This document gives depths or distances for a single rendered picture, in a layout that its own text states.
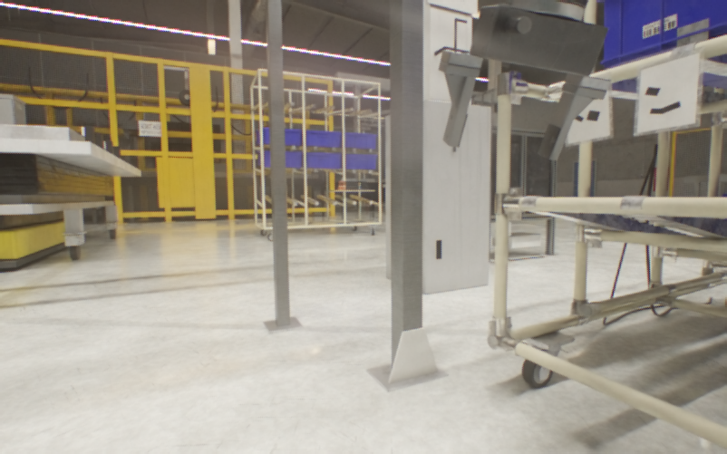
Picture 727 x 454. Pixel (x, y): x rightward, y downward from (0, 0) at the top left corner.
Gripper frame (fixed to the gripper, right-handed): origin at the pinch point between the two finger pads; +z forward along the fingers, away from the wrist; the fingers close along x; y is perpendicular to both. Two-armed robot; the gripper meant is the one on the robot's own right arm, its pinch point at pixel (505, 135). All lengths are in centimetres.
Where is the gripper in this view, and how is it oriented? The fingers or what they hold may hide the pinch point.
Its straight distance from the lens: 51.1
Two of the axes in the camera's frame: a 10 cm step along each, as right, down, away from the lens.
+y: 1.0, 4.7, -8.8
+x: 9.8, 0.9, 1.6
